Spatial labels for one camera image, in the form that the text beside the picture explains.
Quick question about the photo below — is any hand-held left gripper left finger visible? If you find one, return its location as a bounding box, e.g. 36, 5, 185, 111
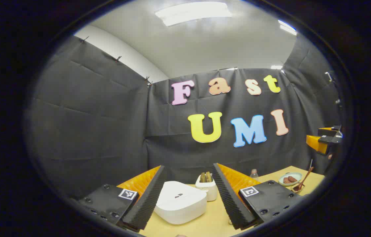
73, 165, 167, 232

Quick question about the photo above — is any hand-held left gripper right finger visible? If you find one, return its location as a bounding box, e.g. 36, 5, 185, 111
212, 163, 304, 231

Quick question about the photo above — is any white rice cooker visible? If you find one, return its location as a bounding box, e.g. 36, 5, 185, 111
154, 181, 207, 225

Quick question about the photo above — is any brown wooden spoon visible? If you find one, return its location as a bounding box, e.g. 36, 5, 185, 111
293, 167, 314, 192

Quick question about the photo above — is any white toaster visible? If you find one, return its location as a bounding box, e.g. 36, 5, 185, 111
195, 172, 218, 202

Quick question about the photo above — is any green plate with brown food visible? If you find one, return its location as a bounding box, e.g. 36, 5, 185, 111
279, 172, 303, 187

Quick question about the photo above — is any black backdrop cloth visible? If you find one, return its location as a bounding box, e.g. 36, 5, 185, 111
24, 35, 344, 198

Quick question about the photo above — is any small ceiling light panel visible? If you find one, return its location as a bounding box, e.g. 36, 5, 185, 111
278, 20, 297, 36

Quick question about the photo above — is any large ceiling light panel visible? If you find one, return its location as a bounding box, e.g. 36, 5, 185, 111
155, 2, 232, 27

